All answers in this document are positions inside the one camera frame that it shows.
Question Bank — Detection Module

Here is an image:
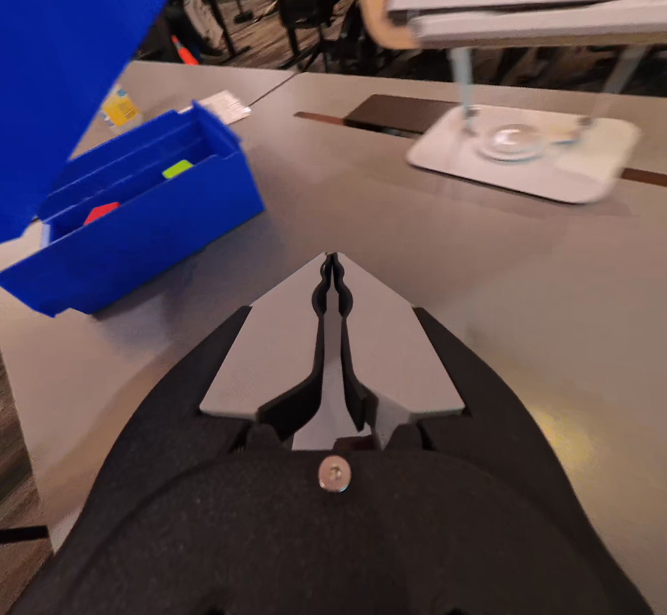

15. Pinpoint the small yellow packet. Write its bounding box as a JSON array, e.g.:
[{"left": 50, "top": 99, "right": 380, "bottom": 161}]
[{"left": 101, "top": 86, "right": 140, "bottom": 128}]

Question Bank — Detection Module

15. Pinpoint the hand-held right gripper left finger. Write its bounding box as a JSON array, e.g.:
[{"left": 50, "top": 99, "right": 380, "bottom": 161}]
[{"left": 199, "top": 252, "right": 334, "bottom": 441}]

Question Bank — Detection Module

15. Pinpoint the orange traffic cone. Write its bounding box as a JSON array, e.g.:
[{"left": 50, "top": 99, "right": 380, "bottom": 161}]
[{"left": 171, "top": 35, "right": 200, "bottom": 66}]

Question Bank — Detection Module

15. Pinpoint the red magnetic cube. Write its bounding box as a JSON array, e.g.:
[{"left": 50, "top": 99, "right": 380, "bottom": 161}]
[{"left": 83, "top": 202, "right": 122, "bottom": 226}]

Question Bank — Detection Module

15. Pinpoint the white stand with wooden board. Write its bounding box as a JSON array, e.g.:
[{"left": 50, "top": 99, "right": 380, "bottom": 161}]
[{"left": 361, "top": 0, "right": 667, "bottom": 205}]

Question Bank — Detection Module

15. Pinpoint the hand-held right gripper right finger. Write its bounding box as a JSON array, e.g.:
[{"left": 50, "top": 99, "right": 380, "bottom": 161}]
[{"left": 333, "top": 252, "right": 466, "bottom": 449}]

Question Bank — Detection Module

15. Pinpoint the blue plastic storage bin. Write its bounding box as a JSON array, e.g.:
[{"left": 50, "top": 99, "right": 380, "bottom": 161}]
[
  {"left": 0, "top": 0, "right": 179, "bottom": 245},
  {"left": 0, "top": 101, "right": 265, "bottom": 318}
]

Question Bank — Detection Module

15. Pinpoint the black desk cable flap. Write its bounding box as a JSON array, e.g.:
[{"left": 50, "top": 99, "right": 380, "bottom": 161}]
[{"left": 344, "top": 94, "right": 462, "bottom": 135}]

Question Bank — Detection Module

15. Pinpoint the white paper sheet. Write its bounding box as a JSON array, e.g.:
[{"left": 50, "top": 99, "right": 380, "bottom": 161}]
[{"left": 180, "top": 90, "right": 252, "bottom": 125}]

